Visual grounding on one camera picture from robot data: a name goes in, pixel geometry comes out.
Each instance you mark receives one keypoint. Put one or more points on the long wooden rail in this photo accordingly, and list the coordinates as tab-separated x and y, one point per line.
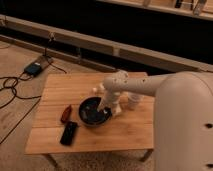
108	47

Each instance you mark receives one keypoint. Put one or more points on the wooden table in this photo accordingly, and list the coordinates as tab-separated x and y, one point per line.
132	130

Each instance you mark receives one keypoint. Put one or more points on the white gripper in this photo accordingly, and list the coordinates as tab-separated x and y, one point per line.
110	100

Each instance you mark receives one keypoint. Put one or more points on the red small object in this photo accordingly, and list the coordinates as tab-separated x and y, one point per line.
66	114

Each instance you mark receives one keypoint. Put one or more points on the dark ceramic bowl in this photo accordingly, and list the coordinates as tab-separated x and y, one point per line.
90	114

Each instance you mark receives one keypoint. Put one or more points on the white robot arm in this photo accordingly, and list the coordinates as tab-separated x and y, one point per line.
182	116

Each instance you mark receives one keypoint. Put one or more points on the white plastic cup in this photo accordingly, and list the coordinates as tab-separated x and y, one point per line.
134	100

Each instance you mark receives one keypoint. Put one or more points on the black power adapter box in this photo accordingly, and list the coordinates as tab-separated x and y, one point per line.
33	69

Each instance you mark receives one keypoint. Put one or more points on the white rectangular block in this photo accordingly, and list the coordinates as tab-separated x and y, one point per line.
116	111

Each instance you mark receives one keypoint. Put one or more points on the black remote control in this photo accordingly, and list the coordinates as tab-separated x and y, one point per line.
68	133

